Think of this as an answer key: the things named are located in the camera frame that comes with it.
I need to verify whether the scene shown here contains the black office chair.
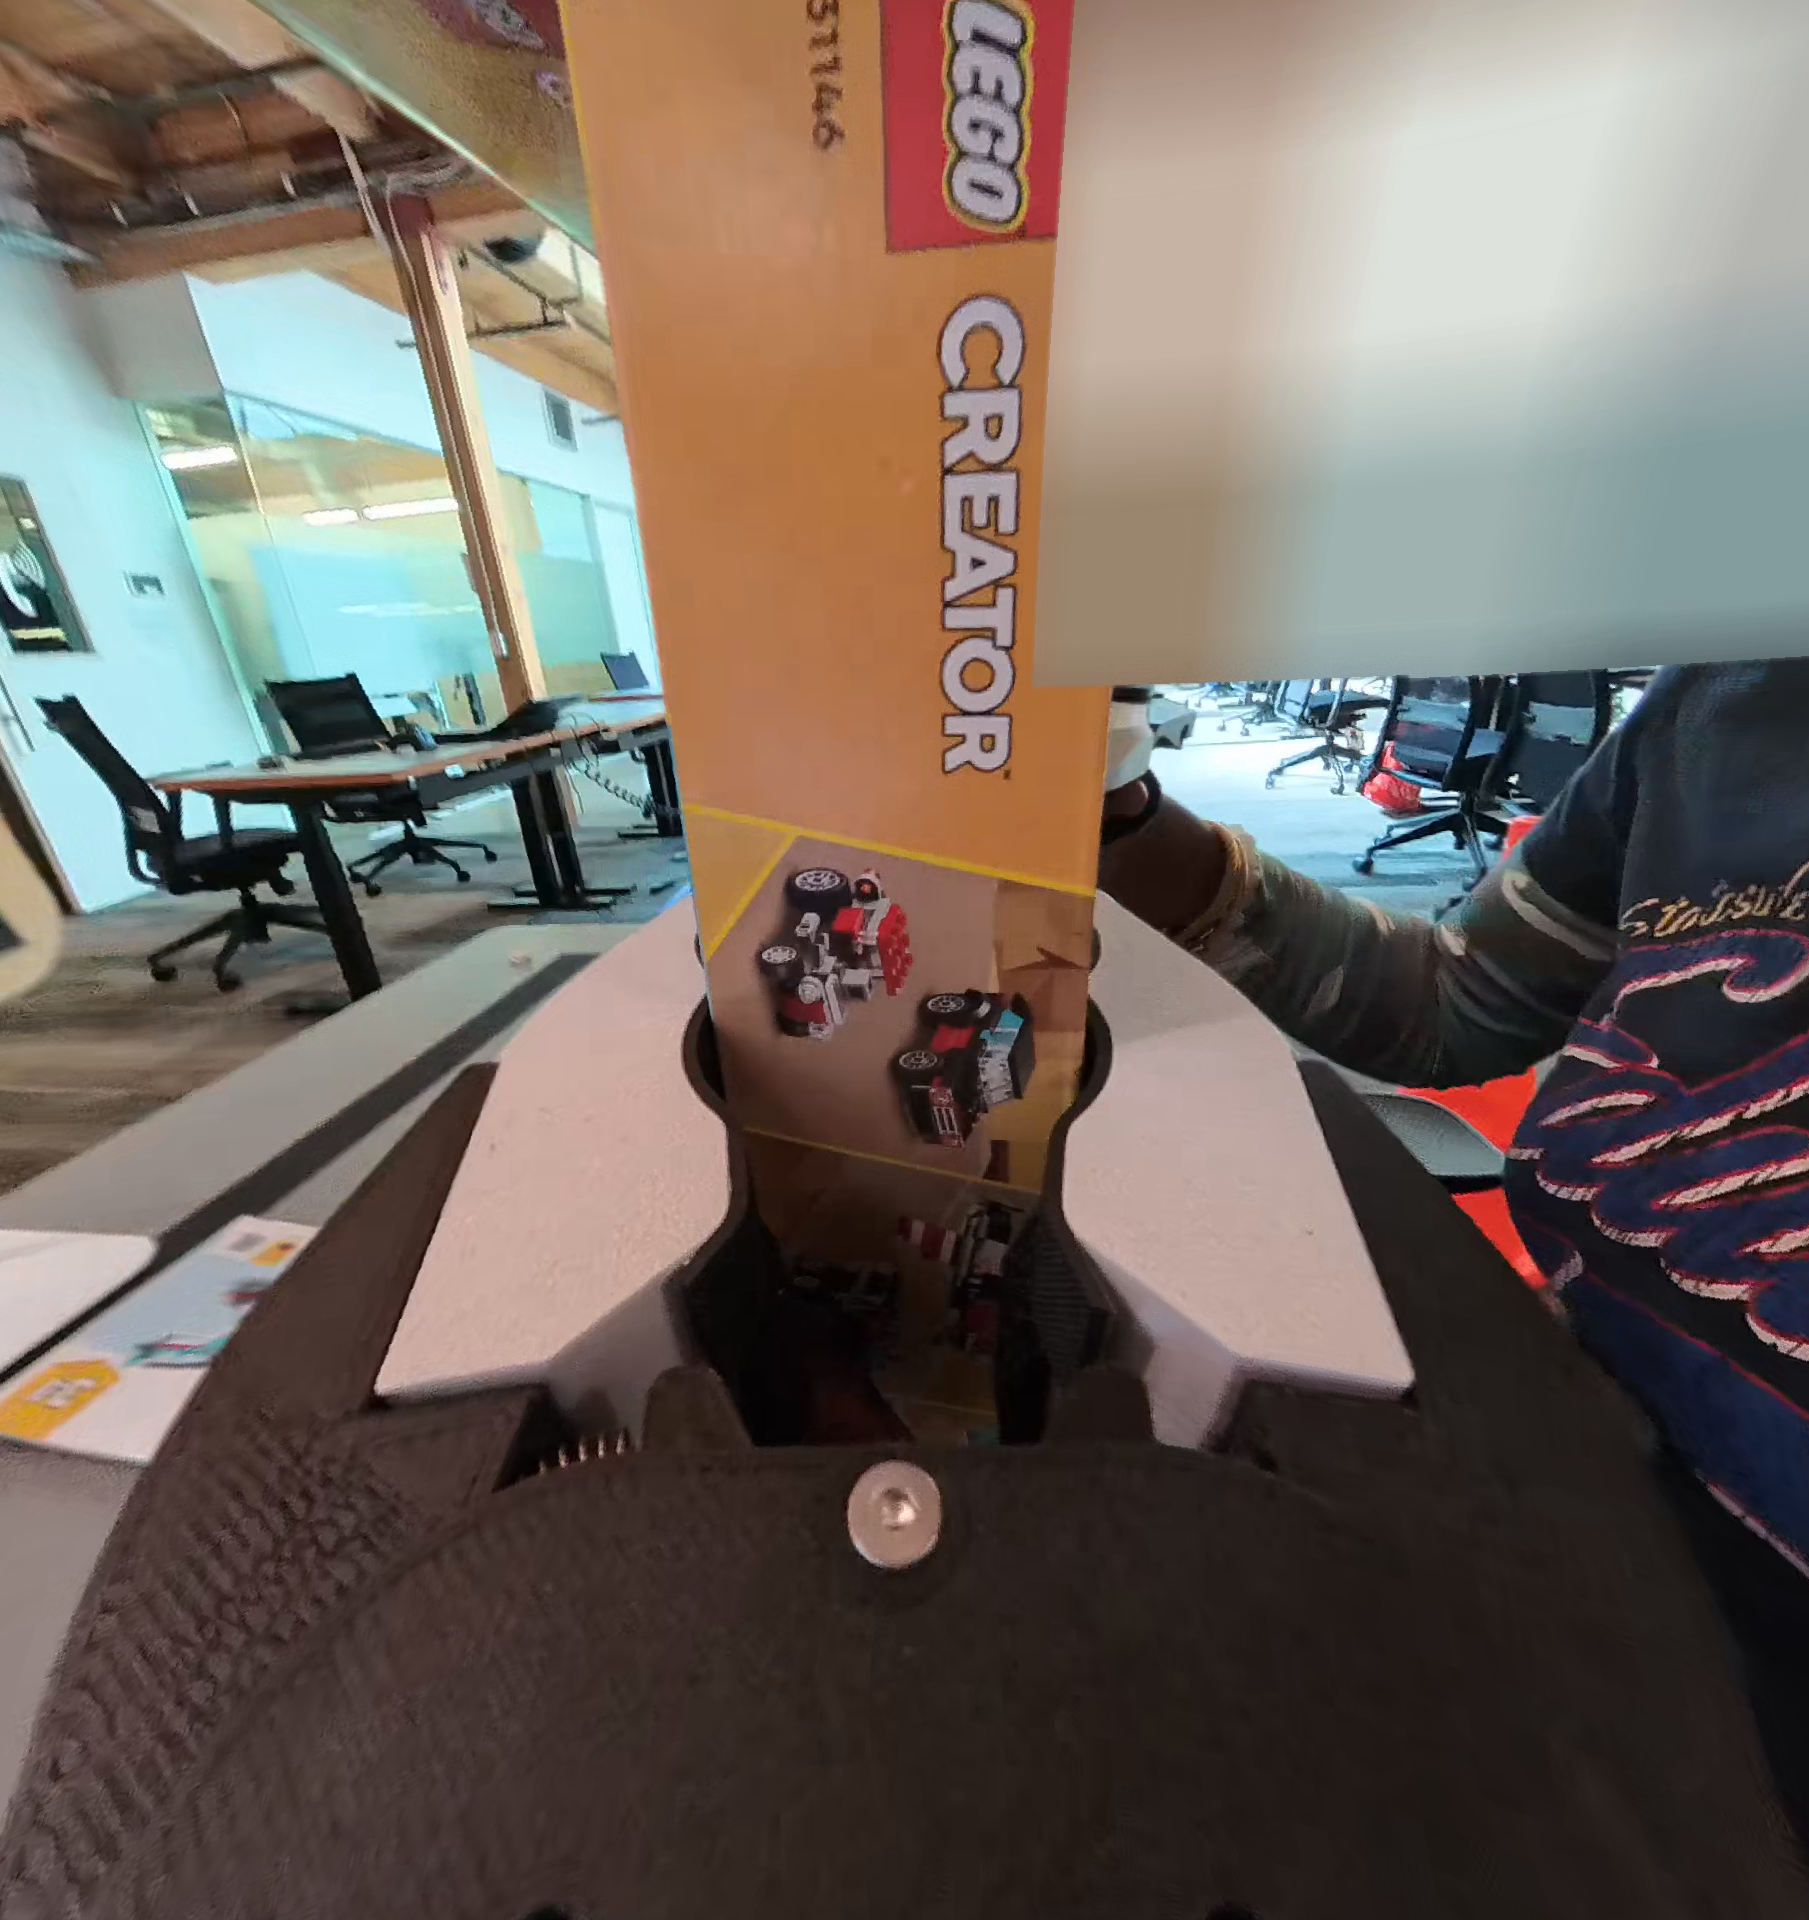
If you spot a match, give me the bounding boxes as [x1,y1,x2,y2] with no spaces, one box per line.
[1355,675,1515,882]
[1263,675,1394,795]
[34,692,300,994]
[264,669,498,898]

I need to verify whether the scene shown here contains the yellow lego set box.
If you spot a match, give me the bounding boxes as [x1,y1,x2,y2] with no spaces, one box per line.
[251,0,1115,1444]

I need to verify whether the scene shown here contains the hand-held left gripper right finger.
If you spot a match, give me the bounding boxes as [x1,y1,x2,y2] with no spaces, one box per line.
[994,892,1415,1449]

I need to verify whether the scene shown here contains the person's right forearm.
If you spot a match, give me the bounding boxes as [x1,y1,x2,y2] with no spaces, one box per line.
[1130,816,1631,1093]

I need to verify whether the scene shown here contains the framed wall picture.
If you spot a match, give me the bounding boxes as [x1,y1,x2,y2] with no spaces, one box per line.
[0,465,97,657]

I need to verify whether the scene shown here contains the white panel stand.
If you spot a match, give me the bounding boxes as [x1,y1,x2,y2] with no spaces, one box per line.
[0,1229,159,1415]

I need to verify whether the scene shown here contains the wooden office desk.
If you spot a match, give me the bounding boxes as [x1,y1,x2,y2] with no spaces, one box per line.
[151,703,685,1006]

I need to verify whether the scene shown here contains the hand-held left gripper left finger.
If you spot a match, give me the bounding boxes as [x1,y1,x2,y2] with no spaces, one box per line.
[372,901,791,1449]

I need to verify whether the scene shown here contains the dark printed shirt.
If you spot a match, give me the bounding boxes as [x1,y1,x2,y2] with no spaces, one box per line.
[1444,661,1809,1667]

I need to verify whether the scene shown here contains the lego instruction booklet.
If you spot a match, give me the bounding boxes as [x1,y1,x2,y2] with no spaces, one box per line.
[0,1216,322,1465]

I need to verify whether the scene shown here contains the person's right hand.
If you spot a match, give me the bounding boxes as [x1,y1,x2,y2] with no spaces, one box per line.
[1099,792,1229,920]

